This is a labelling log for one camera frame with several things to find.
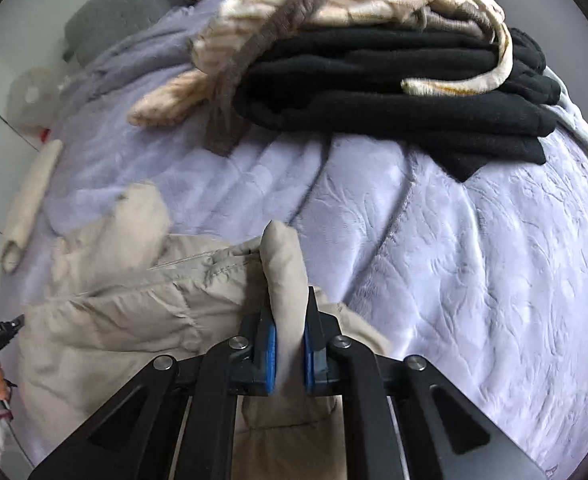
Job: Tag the cream fabric belt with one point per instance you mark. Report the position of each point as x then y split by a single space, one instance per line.
494 67

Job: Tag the small red item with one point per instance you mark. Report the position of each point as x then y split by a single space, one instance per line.
45 135

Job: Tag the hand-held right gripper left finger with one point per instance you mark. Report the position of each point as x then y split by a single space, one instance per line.
268 355

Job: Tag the folded beige striped cloth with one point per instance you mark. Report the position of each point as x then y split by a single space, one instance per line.
31 200

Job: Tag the light grey garment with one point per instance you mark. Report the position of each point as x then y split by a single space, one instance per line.
576 115

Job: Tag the grey brown scarf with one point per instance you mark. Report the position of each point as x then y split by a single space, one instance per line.
274 30

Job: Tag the beige puffer jacket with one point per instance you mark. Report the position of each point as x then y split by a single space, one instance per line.
123 320

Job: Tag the lavender bed blanket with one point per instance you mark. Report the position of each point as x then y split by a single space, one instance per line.
449 260

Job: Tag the white table fan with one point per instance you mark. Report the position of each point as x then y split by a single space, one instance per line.
33 97

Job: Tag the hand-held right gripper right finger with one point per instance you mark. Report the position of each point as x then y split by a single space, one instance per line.
308 360

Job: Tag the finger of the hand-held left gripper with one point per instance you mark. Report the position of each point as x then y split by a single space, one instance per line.
1 334

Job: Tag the black folded garment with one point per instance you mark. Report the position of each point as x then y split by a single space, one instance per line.
374 95

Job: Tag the grey quilted headboard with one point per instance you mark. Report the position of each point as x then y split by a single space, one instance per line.
118 5

